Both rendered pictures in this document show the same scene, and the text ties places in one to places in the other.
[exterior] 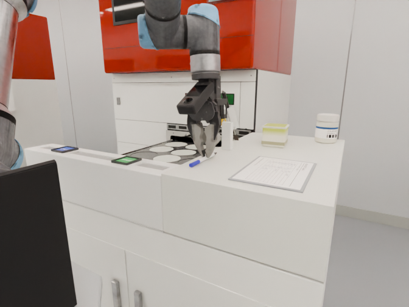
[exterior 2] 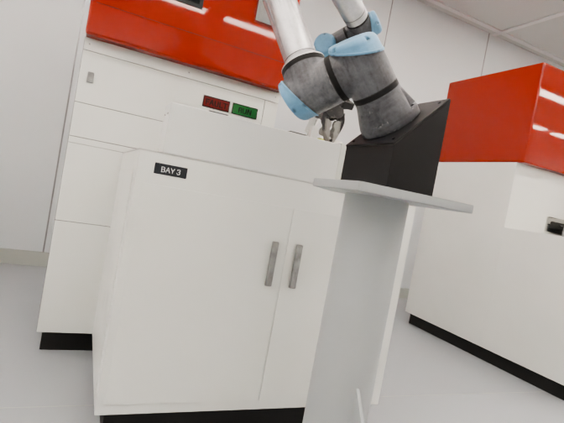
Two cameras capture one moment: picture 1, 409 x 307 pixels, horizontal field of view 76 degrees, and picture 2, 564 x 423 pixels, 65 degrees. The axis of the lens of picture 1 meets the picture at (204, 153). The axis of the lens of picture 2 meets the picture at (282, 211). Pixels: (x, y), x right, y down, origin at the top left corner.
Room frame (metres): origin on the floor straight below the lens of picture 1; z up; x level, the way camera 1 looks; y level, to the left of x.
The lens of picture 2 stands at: (-0.18, 1.33, 0.76)
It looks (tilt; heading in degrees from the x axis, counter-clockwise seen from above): 2 degrees down; 307
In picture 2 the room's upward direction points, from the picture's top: 10 degrees clockwise
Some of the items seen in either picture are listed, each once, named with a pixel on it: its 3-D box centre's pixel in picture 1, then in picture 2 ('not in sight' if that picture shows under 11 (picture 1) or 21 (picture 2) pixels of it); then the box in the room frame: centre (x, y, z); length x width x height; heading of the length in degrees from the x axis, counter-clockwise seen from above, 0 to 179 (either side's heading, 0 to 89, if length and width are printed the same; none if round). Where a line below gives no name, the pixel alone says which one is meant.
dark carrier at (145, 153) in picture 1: (183, 152); not in sight; (1.02, 0.08, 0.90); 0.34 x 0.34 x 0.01; 61
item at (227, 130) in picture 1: (229, 127); (311, 131); (0.80, -0.08, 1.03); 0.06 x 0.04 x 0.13; 151
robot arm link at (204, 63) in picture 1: (204, 66); not in sight; (0.69, 0.00, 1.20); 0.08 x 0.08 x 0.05
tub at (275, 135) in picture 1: (275, 134); not in sight; (0.85, -0.23, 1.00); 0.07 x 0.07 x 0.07; 65
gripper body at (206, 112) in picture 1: (207, 98); (331, 103); (0.70, -0.01, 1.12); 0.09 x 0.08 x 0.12; 151
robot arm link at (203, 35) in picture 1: (202, 31); not in sight; (0.69, 0.00, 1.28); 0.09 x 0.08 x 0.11; 101
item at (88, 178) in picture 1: (96, 178); (253, 148); (0.73, 0.32, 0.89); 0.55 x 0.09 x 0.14; 61
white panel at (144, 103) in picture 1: (174, 114); (183, 115); (1.31, 0.15, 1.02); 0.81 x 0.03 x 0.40; 61
